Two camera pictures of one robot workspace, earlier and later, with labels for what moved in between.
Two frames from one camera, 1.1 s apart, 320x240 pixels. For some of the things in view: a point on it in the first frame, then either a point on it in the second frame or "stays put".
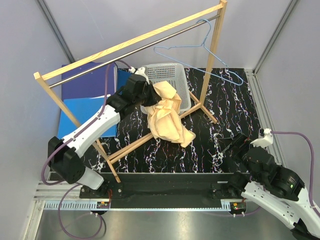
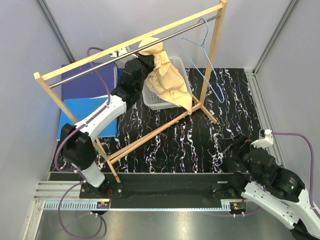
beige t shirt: (164, 116) -> (165, 79)
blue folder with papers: (84, 110) stays put
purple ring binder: (91, 84) stays put
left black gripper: (155, 98) -> (147, 61)
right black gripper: (241, 141) stays put
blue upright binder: (122, 75) stays put
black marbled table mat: (222, 106) stays put
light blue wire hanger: (202, 44) -> (202, 45)
